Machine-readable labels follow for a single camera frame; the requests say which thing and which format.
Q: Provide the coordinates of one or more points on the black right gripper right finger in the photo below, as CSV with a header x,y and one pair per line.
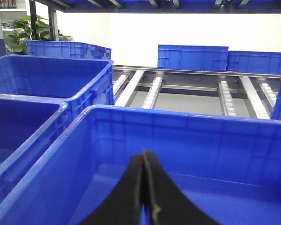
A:
x,y
164,202

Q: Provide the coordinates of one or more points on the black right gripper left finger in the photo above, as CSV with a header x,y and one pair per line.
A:
x,y
123,205

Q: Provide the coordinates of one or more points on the blue crate front right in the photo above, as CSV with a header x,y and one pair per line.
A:
x,y
230,167

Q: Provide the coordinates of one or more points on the white roller track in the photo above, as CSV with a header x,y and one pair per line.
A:
x,y
151,98
118,84
269,94
226,100

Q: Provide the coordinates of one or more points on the blue crate front left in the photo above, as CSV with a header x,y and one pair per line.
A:
x,y
27,128

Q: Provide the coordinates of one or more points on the blue crate rear left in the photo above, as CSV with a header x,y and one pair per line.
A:
x,y
78,82

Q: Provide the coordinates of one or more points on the blue crate far centre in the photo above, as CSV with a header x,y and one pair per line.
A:
x,y
193,57

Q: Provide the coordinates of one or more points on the blue crate far left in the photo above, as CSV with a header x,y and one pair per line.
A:
x,y
67,49

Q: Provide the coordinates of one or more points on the blue crate far right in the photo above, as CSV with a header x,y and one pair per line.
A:
x,y
254,62

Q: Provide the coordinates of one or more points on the green potted plant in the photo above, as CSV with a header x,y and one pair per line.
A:
x,y
15,40

